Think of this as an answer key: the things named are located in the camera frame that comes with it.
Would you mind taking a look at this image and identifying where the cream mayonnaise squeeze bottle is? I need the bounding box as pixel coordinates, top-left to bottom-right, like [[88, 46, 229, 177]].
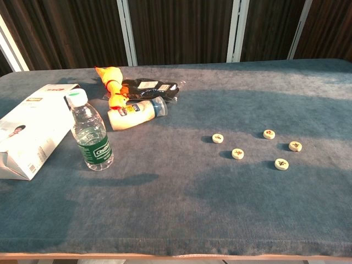
[[107, 96, 168, 132]]

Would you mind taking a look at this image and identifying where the black item in plastic bag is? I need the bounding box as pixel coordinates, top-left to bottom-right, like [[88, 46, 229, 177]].
[[103, 78, 185, 104]]

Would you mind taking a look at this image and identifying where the blue velvet table cloth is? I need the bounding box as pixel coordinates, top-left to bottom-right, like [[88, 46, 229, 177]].
[[0, 59, 352, 258]]

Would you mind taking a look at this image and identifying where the clear water bottle green label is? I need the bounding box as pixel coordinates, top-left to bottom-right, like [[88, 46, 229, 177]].
[[63, 88, 114, 172]]

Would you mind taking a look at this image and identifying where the yellow rubber chicken toy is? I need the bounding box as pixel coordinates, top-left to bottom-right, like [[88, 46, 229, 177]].
[[95, 65, 130, 111]]

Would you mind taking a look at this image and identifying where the white cardboard product box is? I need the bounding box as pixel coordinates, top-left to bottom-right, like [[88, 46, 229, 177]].
[[0, 84, 82, 181]]

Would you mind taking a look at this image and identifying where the white partition frame post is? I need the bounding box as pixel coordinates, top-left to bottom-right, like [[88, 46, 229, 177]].
[[226, 0, 250, 63], [287, 0, 315, 60], [0, 13, 30, 72], [116, 0, 139, 67]]

